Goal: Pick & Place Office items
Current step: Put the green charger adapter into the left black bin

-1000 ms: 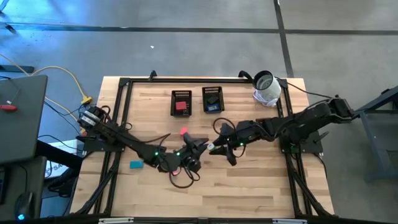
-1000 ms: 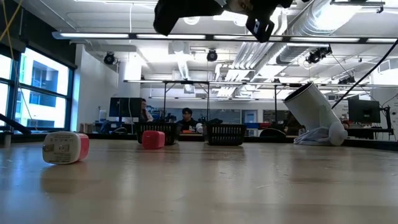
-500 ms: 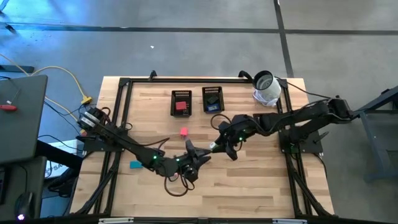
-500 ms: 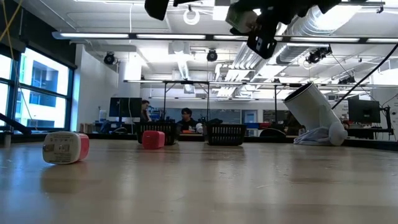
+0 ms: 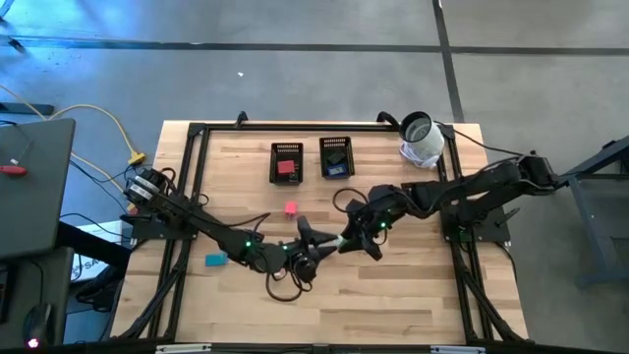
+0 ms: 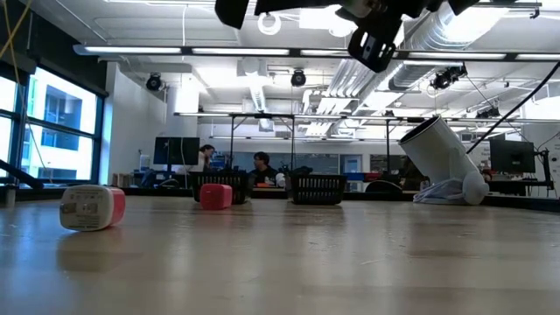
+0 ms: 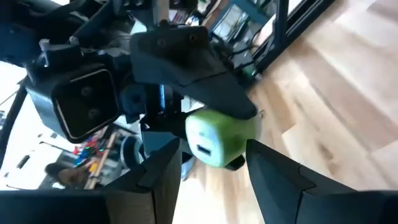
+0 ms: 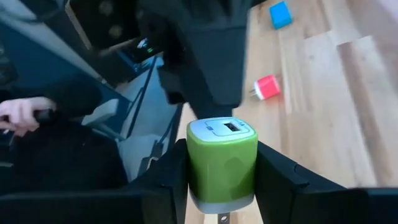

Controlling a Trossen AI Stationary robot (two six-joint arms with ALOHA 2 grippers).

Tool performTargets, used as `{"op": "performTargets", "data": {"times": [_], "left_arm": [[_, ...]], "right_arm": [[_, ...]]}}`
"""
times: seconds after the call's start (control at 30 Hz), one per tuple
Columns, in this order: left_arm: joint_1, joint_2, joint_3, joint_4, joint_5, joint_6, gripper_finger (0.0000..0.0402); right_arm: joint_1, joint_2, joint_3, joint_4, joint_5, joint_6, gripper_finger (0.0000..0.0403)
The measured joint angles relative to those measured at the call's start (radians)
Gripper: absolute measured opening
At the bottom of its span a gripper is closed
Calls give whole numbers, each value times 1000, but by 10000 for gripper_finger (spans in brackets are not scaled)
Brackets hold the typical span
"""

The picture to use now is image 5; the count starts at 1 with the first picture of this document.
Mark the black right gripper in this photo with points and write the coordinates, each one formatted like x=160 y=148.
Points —
x=366 y=216

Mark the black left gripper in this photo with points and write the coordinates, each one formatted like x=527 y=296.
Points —
x=297 y=260

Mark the pink cube sharpener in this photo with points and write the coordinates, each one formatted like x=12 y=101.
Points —
x=290 y=208

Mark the blue rectangular block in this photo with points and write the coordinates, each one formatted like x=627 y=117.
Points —
x=336 y=170

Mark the black slotted plastic basket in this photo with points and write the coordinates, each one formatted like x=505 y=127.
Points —
x=275 y=178
x=324 y=147

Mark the red rectangular block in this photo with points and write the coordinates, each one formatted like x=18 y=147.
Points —
x=286 y=167

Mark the black rectangular block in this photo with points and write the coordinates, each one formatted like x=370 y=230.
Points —
x=336 y=157

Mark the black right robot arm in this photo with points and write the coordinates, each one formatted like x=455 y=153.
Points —
x=467 y=189

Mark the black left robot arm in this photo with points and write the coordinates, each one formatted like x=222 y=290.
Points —
x=196 y=221

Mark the teal rectangular block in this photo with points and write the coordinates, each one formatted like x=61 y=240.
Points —
x=216 y=259

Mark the grey metal stand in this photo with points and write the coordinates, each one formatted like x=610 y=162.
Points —
x=587 y=231

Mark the white printed box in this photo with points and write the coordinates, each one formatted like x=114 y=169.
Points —
x=86 y=269

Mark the black computer mouse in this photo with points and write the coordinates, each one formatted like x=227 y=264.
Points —
x=37 y=324

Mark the dark grey desk top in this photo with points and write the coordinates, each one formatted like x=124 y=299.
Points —
x=15 y=285

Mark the black floor bar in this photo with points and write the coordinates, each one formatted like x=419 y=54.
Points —
x=24 y=109

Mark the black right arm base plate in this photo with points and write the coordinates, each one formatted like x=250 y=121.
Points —
x=491 y=231

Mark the black aluminium table frame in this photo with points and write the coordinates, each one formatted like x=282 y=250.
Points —
x=245 y=127

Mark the white table edge bracket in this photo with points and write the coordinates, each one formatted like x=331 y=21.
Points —
x=458 y=349
x=183 y=348

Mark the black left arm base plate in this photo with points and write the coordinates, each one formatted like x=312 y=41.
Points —
x=147 y=230

